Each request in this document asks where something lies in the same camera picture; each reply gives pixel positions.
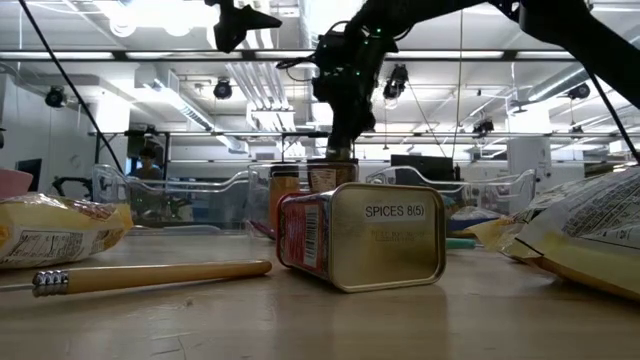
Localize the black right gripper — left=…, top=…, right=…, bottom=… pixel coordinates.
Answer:
left=312, top=22, right=401, bottom=162

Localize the brown spice jar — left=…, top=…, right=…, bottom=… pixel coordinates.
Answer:
left=306, top=158, right=360, bottom=195

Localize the orange spice bottle black cap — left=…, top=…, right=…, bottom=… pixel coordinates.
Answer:
left=268, top=163, right=302, bottom=234

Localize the red and gold spice tin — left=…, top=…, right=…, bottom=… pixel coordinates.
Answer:
left=275, top=182, right=448, bottom=295

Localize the clear plastic bin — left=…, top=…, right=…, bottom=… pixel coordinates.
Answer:
left=247, top=160, right=361, bottom=240
left=91, top=163, right=252, bottom=236
left=364, top=165, right=537, bottom=239

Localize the spoon with yellow handle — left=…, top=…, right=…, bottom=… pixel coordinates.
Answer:
left=0, top=259, right=274, bottom=300

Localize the yellow ramen noodle pack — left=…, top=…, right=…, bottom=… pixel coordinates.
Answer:
left=0, top=193, right=135, bottom=271
left=467, top=167, right=640, bottom=304

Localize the black monitor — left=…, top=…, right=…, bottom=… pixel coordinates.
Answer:
left=390, top=154, right=455, bottom=184

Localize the black overhead light bar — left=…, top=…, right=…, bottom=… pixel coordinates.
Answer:
left=0, top=48, right=640, bottom=63

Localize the monitor with blue screen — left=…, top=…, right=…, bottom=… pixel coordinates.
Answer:
left=124, top=130, right=167, bottom=177

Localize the person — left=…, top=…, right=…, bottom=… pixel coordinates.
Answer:
left=128, top=146, right=165, bottom=182

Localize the pink bowl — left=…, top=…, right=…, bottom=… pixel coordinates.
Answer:
left=0, top=168, right=34, bottom=200

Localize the black metal stand frame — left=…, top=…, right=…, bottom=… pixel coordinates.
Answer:
left=280, top=131, right=357, bottom=171

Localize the silver ceiling air duct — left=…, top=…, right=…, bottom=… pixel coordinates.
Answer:
left=298, top=0, right=369, bottom=51

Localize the thin hanging cable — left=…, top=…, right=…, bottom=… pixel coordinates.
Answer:
left=452, top=9, right=464, bottom=161

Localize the black cable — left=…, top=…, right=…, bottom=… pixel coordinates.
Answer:
left=18, top=0, right=125, bottom=174
left=584, top=64, right=640, bottom=164

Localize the black wall screen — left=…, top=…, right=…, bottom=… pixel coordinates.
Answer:
left=15, top=158, right=44, bottom=194

